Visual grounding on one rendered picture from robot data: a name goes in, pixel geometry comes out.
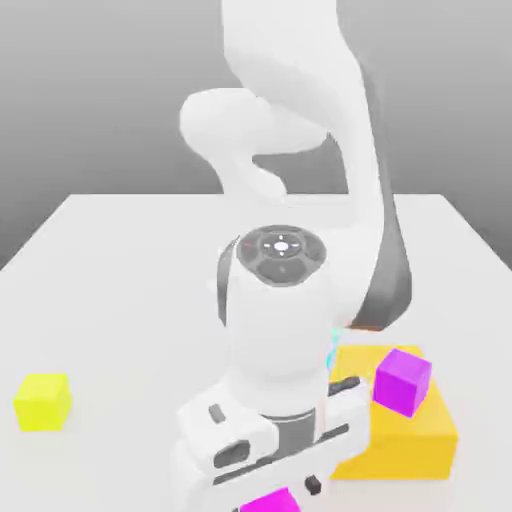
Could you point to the small magenta cube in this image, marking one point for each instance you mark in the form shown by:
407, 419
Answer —
400, 386
272, 503

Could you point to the large orange box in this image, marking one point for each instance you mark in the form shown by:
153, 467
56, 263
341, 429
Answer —
408, 444

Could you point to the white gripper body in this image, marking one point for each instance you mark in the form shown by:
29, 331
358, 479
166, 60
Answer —
248, 490

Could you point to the small cyan cube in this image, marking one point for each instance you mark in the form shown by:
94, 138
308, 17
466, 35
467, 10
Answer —
332, 352

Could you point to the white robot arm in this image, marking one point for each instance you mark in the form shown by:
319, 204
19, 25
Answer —
280, 320

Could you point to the small yellow cube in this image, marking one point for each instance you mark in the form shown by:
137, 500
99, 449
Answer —
42, 402

